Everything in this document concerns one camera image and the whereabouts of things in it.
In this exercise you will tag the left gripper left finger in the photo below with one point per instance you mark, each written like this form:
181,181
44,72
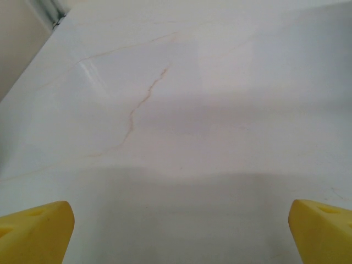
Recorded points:
33,236

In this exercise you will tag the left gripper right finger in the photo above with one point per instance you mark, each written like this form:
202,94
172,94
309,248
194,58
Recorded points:
321,236

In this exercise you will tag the aluminium frame post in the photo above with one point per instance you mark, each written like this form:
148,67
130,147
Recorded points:
57,11

